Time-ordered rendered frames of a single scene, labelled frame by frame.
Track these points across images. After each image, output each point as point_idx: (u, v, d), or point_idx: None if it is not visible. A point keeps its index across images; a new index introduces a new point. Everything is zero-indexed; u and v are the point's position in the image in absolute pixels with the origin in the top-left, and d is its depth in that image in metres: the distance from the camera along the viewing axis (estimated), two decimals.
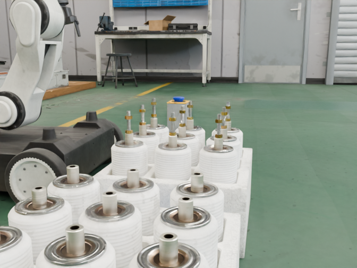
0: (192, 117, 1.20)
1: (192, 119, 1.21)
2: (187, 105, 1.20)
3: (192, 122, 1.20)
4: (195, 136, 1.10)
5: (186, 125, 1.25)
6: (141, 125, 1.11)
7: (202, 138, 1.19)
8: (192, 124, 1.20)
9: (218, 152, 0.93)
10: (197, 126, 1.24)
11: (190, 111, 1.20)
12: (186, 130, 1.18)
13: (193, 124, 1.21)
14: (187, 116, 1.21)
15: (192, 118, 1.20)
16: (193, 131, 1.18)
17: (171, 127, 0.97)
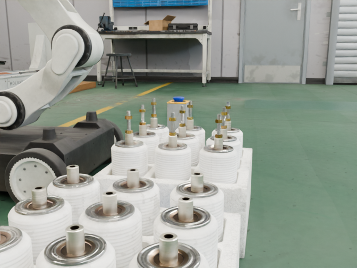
0: (192, 117, 1.20)
1: (192, 119, 1.21)
2: (187, 105, 1.20)
3: (192, 122, 1.20)
4: (195, 136, 1.10)
5: (186, 125, 1.25)
6: (141, 125, 1.11)
7: (202, 138, 1.19)
8: (192, 124, 1.20)
9: (218, 152, 0.93)
10: (197, 126, 1.24)
11: (190, 111, 1.20)
12: (186, 130, 1.18)
13: (193, 124, 1.21)
14: (187, 116, 1.21)
15: (192, 118, 1.20)
16: (193, 131, 1.18)
17: (171, 127, 0.97)
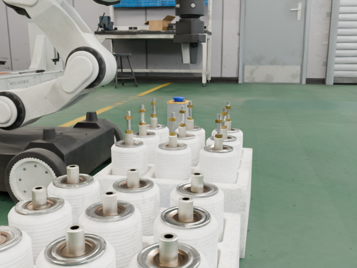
0: (192, 117, 1.20)
1: (192, 119, 1.21)
2: (187, 105, 1.20)
3: (192, 122, 1.20)
4: (195, 136, 1.10)
5: (186, 125, 1.25)
6: (141, 125, 1.11)
7: (202, 138, 1.19)
8: (192, 124, 1.20)
9: (218, 152, 0.93)
10: (197, 126, 1.24)
11: (190, 111, 1.20)
12: (186, 130, 1.18)
13: (193, 124, 1.21)
14: (187, 116, 1.21)
15: (192, 118, 1.20)
16: (193, 131, 1.18)
17: (171, 127, 0.97)
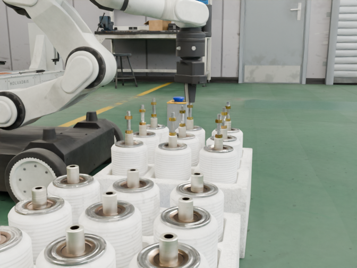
0: (192, 117, 1.20)
1: (192, 119, 1.21)
2: (187, 105, 1.20)
3: (192, 122, 1.20)
4: (195, 136, 1.10)
5: (186, 125, 1.25)
6: (141, 125, 1.11)
7: (202, 138, 1.19)
8: (192, 124, 1.20)
9: (218, 152, 0.93)
10: (197, 126, 1.24)
11: (190, 111, 1.20)
12: (186, 130, 1.18)
13: (193, 124, 1.21)
14: (187, 116, 1.21)
15: (192, 118, 1.20)
16: (193, 131, 1.18)
17: (171, 127, 0.97)
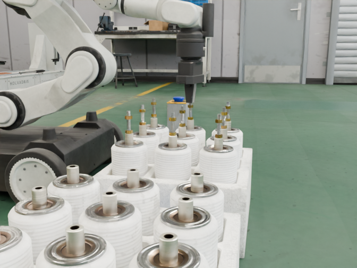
0: (188, 117, 1.20)
1: (189, 119, 1.20)
2: (192, 105, 1.20)
3: (186, 121, 1.21)
4: (195, 136, 1.10)
5: (201, 128, 1.19)
6: (141, 125, 1.11)
7: None
8: (186, 123, 1.21)
9: (218, 152, 0.93)
10: (191, 130, 1.17)
11: (190, 111, 1.20)
12: (185, 126, 1.24)
13: (187, 125, 1.20)
14: (192, 116, 1.21)
15: (187, 118, 1.20)
16: None
17: (171, 127, 0.97)
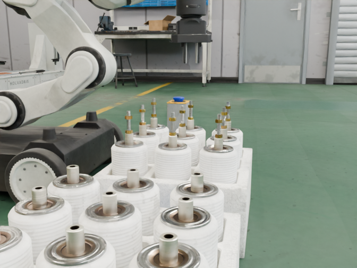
0: (188, 117, 1.20)
1: (189, 119, 1.20)
2: (192, 105, 1.20)
3: (187, 121, 1.21)
4: (195, 136, 1.10)
5: (201, 128, 1.19)
6: (141, 125, 1.11)
7: None
8: (187, 123, 1.21)
9: (218, 152, 0.93)
10: (191, 130, 1.17)
11: (190, 111, 1.20)
12: (185, 126, 1.24)
13: (187, 125, 1.20)
14: (192, 116, 1.21)
15: (187, 118, 1.20)
16: None
17: (171, 127, 0.97)
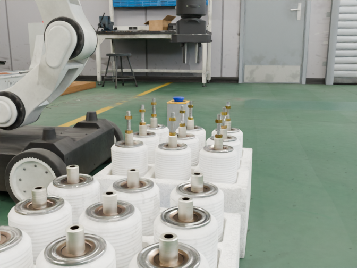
0: (188, 117, 1.20)
1: (189, 119, 1.20)
2: (192, 105, 1.20)
3: (187, 121, 1.21)
4: (195, 136, 1.10)
5: (201, 128, 1.19)
6: (141, 125, 1.11)
7: None
8: (187, 123, 1.21)
9: (218, 152, 0.93)
10: (191, 130, 1.17)
11: (190, 111, 1.20)
12: (185, 126, 1.24)
13: (187, 125, 1.20)
14: (192, 116, 1.21)
15: (187, 118, 1.20)
16: None
17: (171, 127, 0.97)
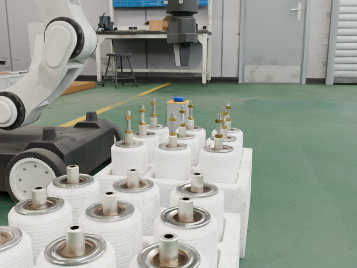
0: (188, 117, 1.20)
1: (189, 119, 1.20)
2: (192, 105, 1.20)
3: (187, 121, 1.21)
4: (195, 136, 1.10)
5: (201, 128, 1.19)
6: (141, 125, 1.11)
7: None
8: (187, 123, 1.21)
9: (218, 152, 0.93)
10: (191, 130, 1.17)
11: (190, 111, 1.20)
12: (185, 126, 1.24)
13: (187, 125, 1.20)
14: (192, 116, 1.21)
15: (187, 118, 1.20)
16: None
17: (171, 127, 0.97)
